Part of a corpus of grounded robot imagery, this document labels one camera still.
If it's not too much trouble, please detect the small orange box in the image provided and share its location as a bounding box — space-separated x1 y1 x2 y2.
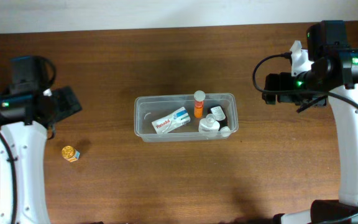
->
62 146 80 162

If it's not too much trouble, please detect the dark bottle white cap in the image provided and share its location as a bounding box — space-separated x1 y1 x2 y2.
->
208 105 231 138

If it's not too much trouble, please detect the orange tube white cap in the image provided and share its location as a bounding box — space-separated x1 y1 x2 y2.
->
194 90 206 118

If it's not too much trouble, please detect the white pump bottle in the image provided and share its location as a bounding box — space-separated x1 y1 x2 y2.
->
198 113 220 138

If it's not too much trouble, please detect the white Panadol box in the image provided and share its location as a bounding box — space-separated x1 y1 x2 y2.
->
152 107 191 134

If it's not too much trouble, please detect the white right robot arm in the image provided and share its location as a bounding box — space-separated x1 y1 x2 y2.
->
260 21 358 223

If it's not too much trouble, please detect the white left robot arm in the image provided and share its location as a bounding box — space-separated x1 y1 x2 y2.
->
0 55 82 223

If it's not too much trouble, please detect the clear plastic container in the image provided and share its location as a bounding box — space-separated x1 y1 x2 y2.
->
134 93 239 142

